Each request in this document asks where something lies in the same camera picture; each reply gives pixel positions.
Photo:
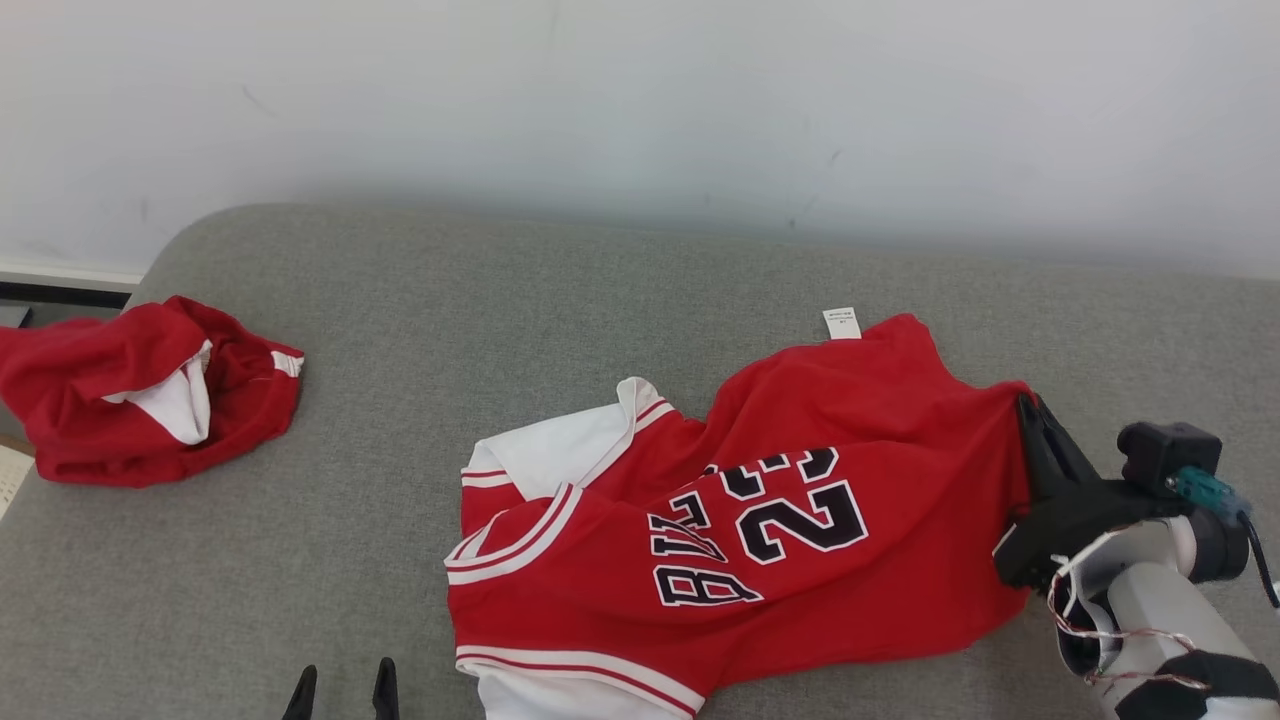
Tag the red shorts with white trim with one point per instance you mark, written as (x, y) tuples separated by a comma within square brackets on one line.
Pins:
[(90, 370)]

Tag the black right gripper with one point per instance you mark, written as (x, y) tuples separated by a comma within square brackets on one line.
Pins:
[(1080, 515)]

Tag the white wall baseboard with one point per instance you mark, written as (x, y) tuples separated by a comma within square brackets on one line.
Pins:
[(60, 277)]

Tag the red basketball jersey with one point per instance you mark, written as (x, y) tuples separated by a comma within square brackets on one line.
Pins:
[(860, 400)]

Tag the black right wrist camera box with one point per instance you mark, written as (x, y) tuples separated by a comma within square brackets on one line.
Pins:
[(1165, 450)]

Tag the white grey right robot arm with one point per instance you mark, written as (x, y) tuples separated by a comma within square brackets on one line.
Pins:
[(1160, 610)]

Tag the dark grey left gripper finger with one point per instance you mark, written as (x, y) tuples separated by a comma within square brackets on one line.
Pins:
[(385, 695), (302, 700)]

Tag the grey fabric mat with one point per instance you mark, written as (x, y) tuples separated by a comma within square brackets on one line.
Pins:
[(500, 300)]

